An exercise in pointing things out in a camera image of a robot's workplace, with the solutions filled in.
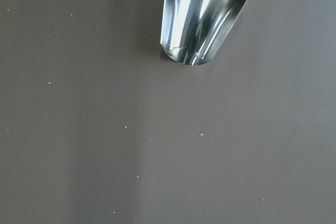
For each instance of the metal scoop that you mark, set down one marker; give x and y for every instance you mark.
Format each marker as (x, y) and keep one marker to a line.
(193, 31)

